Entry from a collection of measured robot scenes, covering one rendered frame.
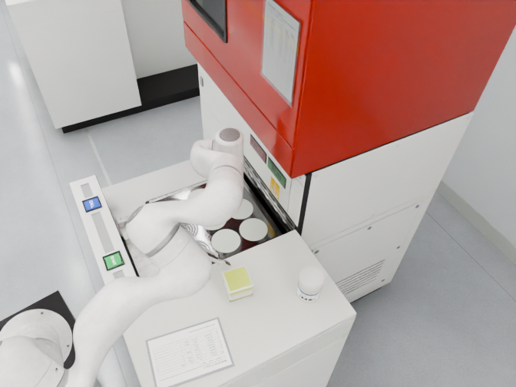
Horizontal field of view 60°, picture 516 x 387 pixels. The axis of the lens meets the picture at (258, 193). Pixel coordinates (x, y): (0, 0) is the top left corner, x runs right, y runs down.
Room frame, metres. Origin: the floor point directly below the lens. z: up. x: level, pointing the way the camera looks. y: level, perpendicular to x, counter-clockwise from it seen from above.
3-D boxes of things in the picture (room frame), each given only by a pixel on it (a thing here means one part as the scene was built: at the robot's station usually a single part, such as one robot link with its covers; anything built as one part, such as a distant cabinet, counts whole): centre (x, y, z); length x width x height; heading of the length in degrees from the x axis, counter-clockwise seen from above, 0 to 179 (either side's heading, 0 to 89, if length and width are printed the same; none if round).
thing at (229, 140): (1.00, 0.10, 1.23); 0.09 x 0.08 x 0.13; 92
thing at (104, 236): (0.87, 0.51, 0.89); 0.55 x 0.09 x 0.14; 30
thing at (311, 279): (0.68, -0.16, 1.01); 0.07 x 0.07 x 0.10
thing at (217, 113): (1.27, 0.06, 1.02); 0.82 x 0.03 x 0.40; 30
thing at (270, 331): (0.61, 0.05, 0.89); 0.62 x 0.35 x 0.14; 120
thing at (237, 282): (0.67, 0.05, 1.00); 0.07 x 0.07 x 0.07; 22
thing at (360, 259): (1.44, -0.23, 0.41); 0.82 x 0.71 x 0.82; 30
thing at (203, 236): (0.99, 0.16, 0.90); 0.34 x 0.34 x 0.01; 31
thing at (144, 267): (0.84, 0.38, 0.87); 0.36 x 0.08 x 0.03; 30
